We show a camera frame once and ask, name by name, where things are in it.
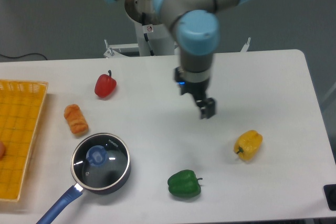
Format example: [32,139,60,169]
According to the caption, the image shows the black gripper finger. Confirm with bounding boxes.
[196,98,216,119]

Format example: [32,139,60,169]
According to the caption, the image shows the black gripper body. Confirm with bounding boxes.
[174,66,210,103]

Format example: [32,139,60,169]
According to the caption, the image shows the glass lid blue knob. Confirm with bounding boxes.
[72,134,130,189]

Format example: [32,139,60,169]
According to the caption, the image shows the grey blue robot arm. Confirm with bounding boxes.
[107,0,249,119]

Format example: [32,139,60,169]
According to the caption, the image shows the yellow bell pepper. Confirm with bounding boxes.
[234,130,263,162]

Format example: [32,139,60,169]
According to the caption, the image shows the green bell pepper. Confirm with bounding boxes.
[167,169,202,198]

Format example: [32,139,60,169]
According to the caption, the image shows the red bell pepper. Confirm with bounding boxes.
[94,70,117,98]

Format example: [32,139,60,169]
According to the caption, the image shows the orange bread roll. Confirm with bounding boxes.
[64,104,89,135]

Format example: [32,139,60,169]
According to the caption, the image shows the black device at table edge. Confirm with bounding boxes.
[323,184,336,211]

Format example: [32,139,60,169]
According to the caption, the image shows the yellow woven basket tray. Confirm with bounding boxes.
[1,79,48,202]

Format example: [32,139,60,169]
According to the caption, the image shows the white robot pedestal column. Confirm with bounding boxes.
[124,0,176,57]

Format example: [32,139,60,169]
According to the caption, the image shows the white metal base frame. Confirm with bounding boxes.
[103,37,251,58]

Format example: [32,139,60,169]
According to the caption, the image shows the dark saucepan blue handle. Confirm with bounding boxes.
[35,132,132,224]

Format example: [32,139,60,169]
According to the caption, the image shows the black floor cable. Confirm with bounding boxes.
[0,52,48,60]

